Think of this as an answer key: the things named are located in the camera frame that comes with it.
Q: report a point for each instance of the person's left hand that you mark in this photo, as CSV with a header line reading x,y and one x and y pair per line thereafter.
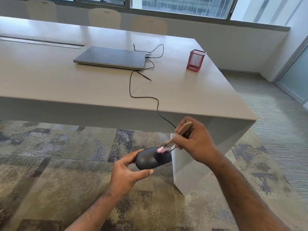
x,y
122,176

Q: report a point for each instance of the person's right hand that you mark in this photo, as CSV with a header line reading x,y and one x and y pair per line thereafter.
x,y
199,144

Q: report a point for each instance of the wooden brush with pink bristles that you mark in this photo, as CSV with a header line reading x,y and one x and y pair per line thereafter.
x,y
179,134

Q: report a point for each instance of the black dusty computer mouse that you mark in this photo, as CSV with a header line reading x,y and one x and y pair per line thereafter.
x,y
149,161

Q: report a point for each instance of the person's left forearm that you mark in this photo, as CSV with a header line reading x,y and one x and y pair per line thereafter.
x,y
93,214

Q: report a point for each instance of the person's right forearm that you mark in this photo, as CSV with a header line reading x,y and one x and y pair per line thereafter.
x,y
250,202

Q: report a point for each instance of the red mesh pen holder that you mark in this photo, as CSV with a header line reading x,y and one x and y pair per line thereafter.
x,y
196,60

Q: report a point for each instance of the frosted glass door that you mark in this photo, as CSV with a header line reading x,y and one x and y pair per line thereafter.
x,y
294,76

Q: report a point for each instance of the grey closed laptop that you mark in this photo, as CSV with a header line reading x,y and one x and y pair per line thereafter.
x,y
109,57

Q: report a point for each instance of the beige chair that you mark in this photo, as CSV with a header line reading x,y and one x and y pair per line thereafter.
x,y
104,18
42,10
148,26

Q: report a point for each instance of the grey window frame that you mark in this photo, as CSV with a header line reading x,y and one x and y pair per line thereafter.
x,y
127,2

